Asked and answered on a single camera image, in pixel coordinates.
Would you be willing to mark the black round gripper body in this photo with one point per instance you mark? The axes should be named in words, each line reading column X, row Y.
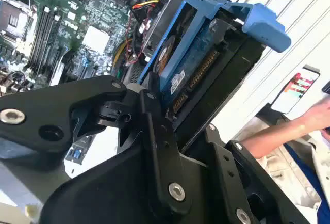
column 108, row 195

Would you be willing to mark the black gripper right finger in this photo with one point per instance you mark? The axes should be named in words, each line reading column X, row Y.
column 224, row 162

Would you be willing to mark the hard disk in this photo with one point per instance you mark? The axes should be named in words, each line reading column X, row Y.
column 201, row 53

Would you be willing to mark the bare person hand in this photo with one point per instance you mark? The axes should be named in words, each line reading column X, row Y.
column 318, row 115

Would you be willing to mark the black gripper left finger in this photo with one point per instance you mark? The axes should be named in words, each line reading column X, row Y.
column 38, row 110

